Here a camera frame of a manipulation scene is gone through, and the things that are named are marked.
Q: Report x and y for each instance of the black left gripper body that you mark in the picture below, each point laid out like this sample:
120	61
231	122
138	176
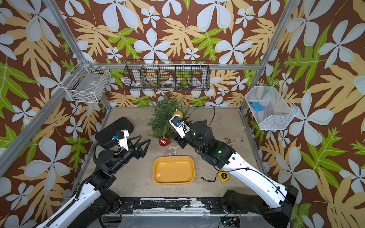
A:
137	149

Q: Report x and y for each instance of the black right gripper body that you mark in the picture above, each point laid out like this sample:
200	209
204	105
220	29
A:
182	141

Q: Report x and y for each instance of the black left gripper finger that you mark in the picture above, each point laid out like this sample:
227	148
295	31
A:
134	141
142	148

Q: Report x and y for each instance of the red ornament with gold cap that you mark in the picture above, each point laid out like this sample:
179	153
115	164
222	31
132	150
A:
164	141

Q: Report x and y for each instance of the yellow plastic tray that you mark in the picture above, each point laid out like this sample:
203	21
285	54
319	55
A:
170	170

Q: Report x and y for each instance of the gold ornament ball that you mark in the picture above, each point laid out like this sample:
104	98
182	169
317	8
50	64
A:
178	113

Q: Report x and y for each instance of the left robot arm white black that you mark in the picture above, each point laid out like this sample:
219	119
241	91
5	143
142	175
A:
93	197

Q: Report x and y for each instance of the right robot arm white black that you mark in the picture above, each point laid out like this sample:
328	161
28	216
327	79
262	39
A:
272	200

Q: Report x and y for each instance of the small green christmas tree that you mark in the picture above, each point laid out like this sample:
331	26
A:
164	109

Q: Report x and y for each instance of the black tool case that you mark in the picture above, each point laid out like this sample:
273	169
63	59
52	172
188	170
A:
104	137

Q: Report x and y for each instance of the yellow tape measure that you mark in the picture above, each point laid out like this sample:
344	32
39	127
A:
223	176

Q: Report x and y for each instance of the blue object in basket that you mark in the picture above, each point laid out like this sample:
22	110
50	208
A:
257	107

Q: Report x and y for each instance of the white mesh basket right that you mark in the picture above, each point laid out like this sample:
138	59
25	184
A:
279	109

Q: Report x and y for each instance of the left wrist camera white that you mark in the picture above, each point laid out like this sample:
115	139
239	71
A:
121	139

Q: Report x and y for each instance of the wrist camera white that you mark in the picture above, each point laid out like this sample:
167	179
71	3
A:
121	139
180	126

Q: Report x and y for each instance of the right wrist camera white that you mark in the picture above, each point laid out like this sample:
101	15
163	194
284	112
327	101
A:
180	126

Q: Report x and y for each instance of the black metal base rail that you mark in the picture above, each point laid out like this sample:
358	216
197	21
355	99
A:
195	205

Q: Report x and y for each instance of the black wire basket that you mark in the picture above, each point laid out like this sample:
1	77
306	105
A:
169	75

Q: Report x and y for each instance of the white wire basket left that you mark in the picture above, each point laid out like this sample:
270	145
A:
86	82

